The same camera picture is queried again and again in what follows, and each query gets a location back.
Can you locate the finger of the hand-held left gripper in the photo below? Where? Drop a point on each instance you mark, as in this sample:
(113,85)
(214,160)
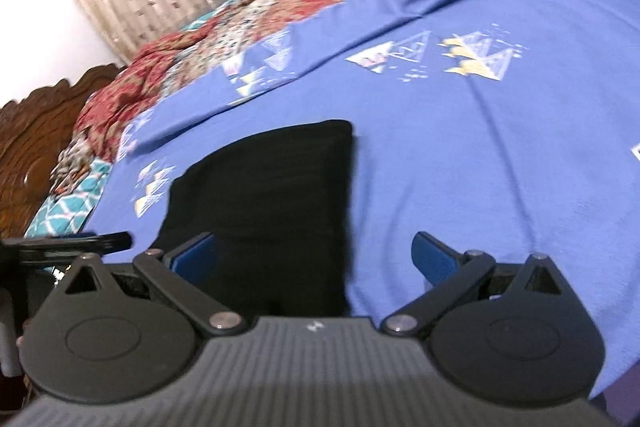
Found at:
(65,246)

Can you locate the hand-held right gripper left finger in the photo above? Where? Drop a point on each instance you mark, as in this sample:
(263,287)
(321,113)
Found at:
(192,259)

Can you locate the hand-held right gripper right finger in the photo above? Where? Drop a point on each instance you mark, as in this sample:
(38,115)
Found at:
(435,259)

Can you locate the black pants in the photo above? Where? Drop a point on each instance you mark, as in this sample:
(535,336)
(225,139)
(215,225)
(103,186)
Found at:
(280,187)

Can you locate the carved wooden headboard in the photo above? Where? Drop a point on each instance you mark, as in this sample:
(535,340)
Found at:
(30,157)

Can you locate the blue printed bedsheet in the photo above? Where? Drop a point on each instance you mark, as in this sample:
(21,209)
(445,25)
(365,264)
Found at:
(475,157)

